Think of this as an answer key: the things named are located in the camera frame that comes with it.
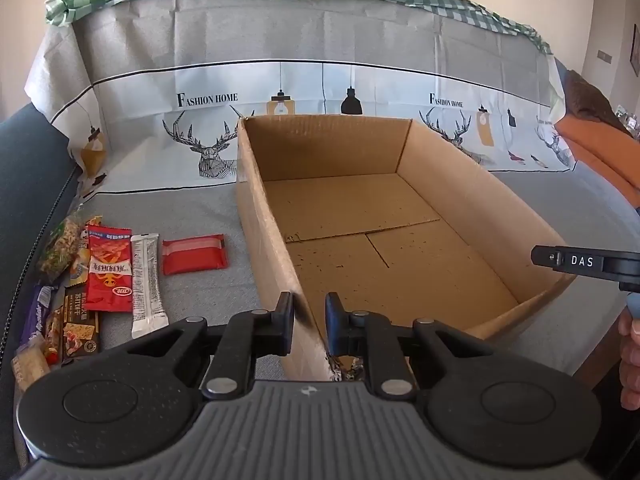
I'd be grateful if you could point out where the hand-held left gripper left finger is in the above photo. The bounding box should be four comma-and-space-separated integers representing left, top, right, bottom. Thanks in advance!
127, 291, 296, 396

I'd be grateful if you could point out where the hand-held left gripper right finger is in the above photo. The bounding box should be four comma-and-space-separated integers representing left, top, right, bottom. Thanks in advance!
324, 291, 493, 396

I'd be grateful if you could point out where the red square snack packet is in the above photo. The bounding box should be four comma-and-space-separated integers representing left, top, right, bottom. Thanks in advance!
161, 234, 230, 276

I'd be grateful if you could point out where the cardboard box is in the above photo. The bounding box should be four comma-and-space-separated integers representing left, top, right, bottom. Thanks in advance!
235, 115, 576, 383

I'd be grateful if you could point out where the white snack bar packet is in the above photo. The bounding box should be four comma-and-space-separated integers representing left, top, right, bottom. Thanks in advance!
130, 232, 170, 339

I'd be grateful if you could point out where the large red snack packet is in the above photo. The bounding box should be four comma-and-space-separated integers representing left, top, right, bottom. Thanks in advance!
82, 225, 133, 313

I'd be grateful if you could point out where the dark brown snack packet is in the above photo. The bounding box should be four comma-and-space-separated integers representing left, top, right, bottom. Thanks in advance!
62, 282, 101, 360

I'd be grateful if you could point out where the yellow snack packet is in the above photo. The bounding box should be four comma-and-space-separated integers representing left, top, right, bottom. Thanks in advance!
70, 215, 103, 281

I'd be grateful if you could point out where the small red orange snack bar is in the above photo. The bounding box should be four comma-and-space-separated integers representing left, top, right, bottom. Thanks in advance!
44, 307, 66, 366

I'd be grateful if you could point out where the clear grain snack packet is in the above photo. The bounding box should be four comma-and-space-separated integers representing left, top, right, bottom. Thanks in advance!
39, 212, 86, 283

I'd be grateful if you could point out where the purple chocolate bar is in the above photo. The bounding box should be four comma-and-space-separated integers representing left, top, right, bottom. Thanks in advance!
19, 284, 60, 346

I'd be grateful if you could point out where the beige cracker packet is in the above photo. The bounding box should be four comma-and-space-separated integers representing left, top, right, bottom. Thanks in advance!
11, 342, 51, 392

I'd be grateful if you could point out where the person's right hand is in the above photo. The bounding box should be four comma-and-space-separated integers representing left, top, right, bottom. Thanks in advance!
619, 305, 640, 411

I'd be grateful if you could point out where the orange cloth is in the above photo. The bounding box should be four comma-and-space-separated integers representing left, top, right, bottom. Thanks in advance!
555, 112, 640, 206

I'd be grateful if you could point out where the brown cloth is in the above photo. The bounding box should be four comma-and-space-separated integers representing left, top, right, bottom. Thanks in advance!
562, 67, 636, 136

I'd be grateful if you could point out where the blue cloth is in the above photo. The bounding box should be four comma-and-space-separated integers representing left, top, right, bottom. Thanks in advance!
554, 57, 569, 106

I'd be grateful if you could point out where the grey deer printed cloth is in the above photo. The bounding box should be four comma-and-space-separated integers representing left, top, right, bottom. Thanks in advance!
25, 0, 581, 196

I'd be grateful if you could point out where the dark blue cushion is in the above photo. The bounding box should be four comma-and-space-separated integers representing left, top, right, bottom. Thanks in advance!
0, 102, 83, 461

